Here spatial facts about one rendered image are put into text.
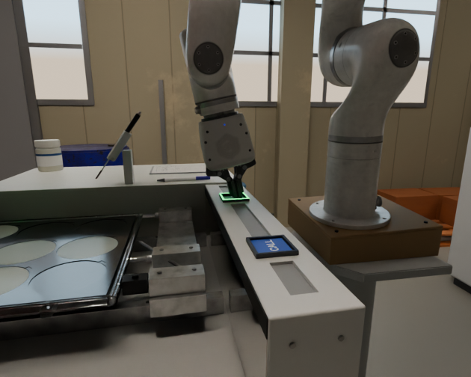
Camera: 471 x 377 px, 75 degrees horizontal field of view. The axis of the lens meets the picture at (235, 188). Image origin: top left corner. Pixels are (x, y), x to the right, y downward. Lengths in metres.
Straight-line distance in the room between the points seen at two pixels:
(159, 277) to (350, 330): 0.26
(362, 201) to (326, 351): 0.47
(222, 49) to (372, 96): 0.32
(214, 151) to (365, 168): 0.34
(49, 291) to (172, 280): 0.16
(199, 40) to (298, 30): 2.72
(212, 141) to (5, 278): 0.39
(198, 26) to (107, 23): 2.70
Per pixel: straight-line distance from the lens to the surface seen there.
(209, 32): 0.53
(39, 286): 0.52
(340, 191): 0.74
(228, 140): 0.61
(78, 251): 0.61
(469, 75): 4.41
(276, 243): 0.42
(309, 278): 0.35
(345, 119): 0.71
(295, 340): 0.31
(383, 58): 0.66
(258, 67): 3.17
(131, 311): 0.52
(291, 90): 3.12
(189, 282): 0.47
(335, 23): 0.77
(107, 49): 3.17
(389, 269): 0.73
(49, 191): 0.84
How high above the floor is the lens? 1.13
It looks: 13 degrees down
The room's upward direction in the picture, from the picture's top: straight up
